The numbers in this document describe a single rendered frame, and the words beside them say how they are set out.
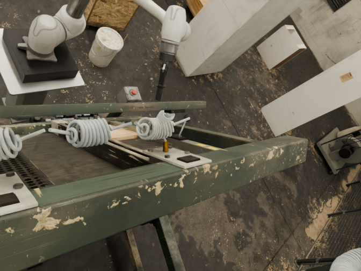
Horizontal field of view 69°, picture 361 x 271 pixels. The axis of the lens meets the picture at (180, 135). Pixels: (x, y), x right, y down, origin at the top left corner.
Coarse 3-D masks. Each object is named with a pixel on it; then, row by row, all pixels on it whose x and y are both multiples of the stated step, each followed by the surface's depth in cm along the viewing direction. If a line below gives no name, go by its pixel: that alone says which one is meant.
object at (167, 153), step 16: (160, 112) 73; (176, 112) 69; (64, 128) 136; (80, 128) 131; (112, 144) 100; (112, 160) 98; (128, 160) 89; (144, 160) 82; (160, 160) 76; (176, 160) 69; (208, 160) 70
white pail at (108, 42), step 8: (104, 32) 283; (112, 32) 290; (96, 40) 277; (104, 40) 277; (112, 40) 285; (120, 40) 293; (96, 48) 284; (104, 48) 278; (112, 48) 281; (120, 48) 286; (96, 56) 292; (104, 56) 289; (112, 56) 294; (96, 64) 301; (104, 64) 302
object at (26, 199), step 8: (0, 176) 54; (8, 176) 54; (16, 176) 54; (0, 184) 50; (8, 184) 50; (16, 184) 48; (24, 184) 50; (0, 192) 46; (8, 192) 46; (16, 192) 46; (24, 192) 46; (24, 200) 44; (32, 200) 44; (0, 208) 41; (8, 208) 41; (16, 208) 41; (24, 208) 42
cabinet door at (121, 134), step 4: (120, 128) 166; (112, 132) 152; (116, 132) 153; (120, 132) 153; (124, 132) 153; (128, 132) 152; (132, 132) 153; (136, 132) 153; (112, 136) 140; (116, 136) 141; (120, 136) 141; (124, 136) 141; (128, 136) 143; (132, 136) 145; (136, 136) 146
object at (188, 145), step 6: (126, 126) 162; (132, 126) 161; (144, 132) 148; (168, 138) 132; (168, 144) 132; (174, 144) 128; (180, 144) 125; (186, 144) 122; (192, 144) 119; (204, 144) 119; (186, 150) 122; (192, 150) 119; (198, 150) 116; (204, 150) 113; (210, 150) 111
